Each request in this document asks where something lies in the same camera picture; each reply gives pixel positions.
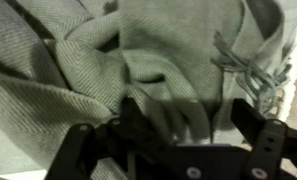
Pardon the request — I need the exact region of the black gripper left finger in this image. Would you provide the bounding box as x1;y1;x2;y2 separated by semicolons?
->
44;97;209;180

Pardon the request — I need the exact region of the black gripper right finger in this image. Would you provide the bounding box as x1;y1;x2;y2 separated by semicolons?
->
230;98;297;180

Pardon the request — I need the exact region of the gray fringed blanket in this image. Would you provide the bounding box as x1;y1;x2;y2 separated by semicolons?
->
0;0;297;180

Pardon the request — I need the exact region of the white woven basket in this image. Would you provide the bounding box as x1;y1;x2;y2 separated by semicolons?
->
277;22;297;124

